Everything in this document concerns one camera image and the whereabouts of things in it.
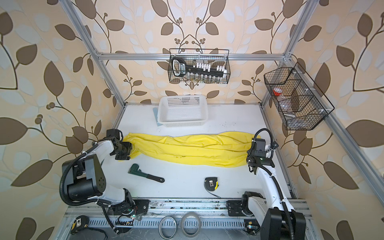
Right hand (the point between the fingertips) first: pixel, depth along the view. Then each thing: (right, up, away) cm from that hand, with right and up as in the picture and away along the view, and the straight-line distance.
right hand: (258, 153), depth 83 cm
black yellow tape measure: (-27, -15, -4) cm, 31 cm away
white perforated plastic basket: (-46, +26, +32) cm, 61 cm away
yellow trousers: (-15, +1, +8) cm, 17 cm away
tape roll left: (-52, -32, -14) cm, 63 cm away
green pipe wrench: (-71, -10, +3) cm, 72 cm away
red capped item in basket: (+10, +35, -3) cm, 36 cm away
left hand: (-75, +2, +8) cm, 75 cm away
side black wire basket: (+17, +27, -10) cm, 34 cm away
